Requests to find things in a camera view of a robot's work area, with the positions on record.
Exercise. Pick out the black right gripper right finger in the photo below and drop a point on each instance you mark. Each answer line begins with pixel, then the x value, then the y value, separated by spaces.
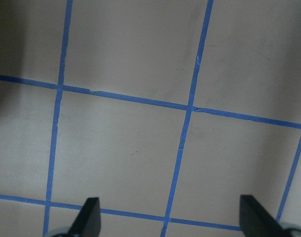
pixel 255 221

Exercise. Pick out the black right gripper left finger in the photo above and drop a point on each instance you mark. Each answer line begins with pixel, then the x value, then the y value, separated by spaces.
pixel 88 221

